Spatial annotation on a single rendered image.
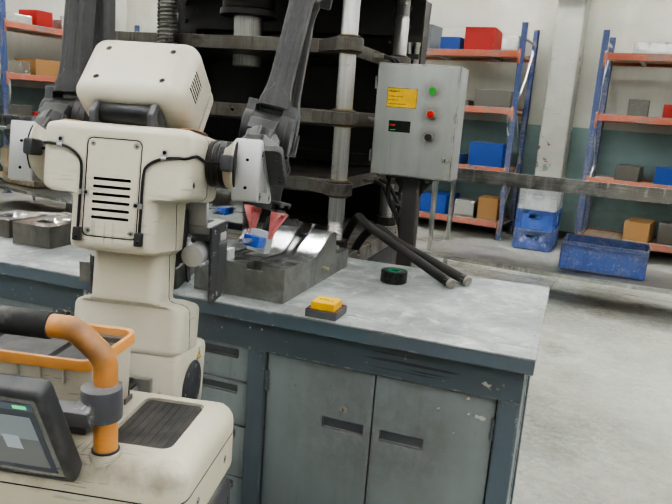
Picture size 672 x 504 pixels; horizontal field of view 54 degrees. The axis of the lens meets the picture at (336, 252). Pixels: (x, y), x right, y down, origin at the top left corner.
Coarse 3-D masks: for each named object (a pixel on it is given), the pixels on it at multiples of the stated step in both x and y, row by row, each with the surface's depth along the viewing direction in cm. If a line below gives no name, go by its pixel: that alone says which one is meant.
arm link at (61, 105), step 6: (48, 102) 135; (54, 102) 136; (60, 102) 136; (66, 102) 136; (72, 102) 136; (42, 108) 133; (48, 108) 133; (54, 108) 133; (60, 108) 133; (66, 108) 133; (66, 114) 133
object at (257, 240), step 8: (256, 232) 168; (264, 232) 167; (240, 240) 159; (248, 240) 161; (256, 240) 163; (264, 240) 166; (272, 240) 170; (248, 248) 168; (256, 248) 168; (264, 248) 167
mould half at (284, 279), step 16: (288, 240) 193; (304, 240) 192; (320, 240) 191; (240, 256) 177; (256, 256) 179; (304, 256) 185; (320, 256) 189; (336, 256) 202; (240, 272) 170; (256, 272) 169; (272, 272) 167; (288, 272) 168; (304, 272) 179; (320, 272) 191; (224, 288) 173; (240, 288) 171; (256, 288) 169; (272, 288) 168; (288, 288) 170; (304, 288) 180
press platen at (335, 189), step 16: (304, 160) 324; (288, 176) 249; (304, 176) 247; (320, 176) 252; (352, 176) 262; (368, 176) 282; (384, 176) 295; (320, 192) 239; (336, 192) 234; (384, 192) 277; (400, 208) 298
